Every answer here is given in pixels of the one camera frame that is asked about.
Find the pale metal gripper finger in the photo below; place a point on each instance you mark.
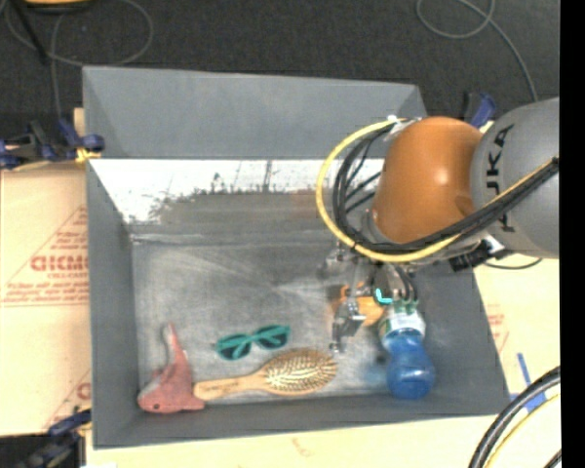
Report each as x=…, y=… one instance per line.
x=356, y=317
x=339, y=332

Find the blue plastic bottle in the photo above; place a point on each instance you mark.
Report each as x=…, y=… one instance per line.
x=408, y=359

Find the wooden hairbrush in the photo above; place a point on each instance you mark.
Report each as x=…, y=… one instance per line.
x=283, y=376

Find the green sunglasses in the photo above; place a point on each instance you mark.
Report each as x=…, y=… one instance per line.
x=251, y=341

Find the grey metal bin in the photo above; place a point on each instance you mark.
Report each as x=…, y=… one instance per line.
x=253, y=271

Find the pink toy animal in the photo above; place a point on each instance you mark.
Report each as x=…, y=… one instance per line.
x=173, y=383

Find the brown cardboard board red print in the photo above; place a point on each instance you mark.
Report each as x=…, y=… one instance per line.
x=39, y=310

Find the black cylinder on white bracket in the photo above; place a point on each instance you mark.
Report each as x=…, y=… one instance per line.
x=470, y=259

